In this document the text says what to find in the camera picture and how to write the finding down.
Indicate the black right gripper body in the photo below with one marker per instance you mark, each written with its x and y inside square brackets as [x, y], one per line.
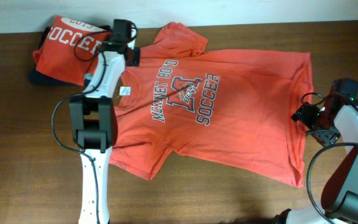
[320, 128]

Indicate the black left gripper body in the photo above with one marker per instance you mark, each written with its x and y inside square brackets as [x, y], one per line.
[135, 56]

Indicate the orange McKinney Boyd soccer t-shirt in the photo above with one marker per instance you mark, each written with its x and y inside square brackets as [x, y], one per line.
[230, 106]

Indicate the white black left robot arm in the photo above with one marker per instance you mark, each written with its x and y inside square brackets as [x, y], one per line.
[93, 120]

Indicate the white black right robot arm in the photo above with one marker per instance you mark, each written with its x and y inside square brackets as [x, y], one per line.
[339, 199]

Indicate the folded orange soccer shirt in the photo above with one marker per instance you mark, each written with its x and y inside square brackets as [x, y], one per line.
[64, 53]

